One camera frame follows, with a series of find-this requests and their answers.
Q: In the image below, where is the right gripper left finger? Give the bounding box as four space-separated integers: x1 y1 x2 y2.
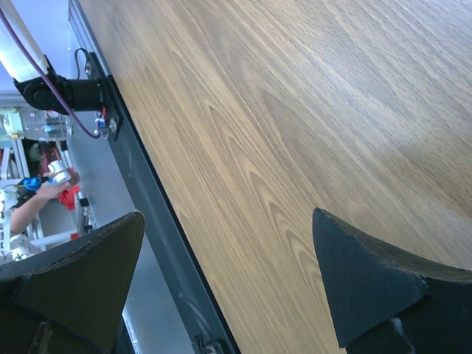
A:
1 212 145 353

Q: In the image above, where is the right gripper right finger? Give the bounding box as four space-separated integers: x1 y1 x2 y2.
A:
313 208 471 353

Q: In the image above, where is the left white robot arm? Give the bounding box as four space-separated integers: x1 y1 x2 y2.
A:
1 1 104 115

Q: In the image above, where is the background person hand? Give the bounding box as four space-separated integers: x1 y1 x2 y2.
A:
35 182 71 201

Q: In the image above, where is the white bottle in background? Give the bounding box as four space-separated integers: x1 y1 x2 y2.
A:
47 160 71 185

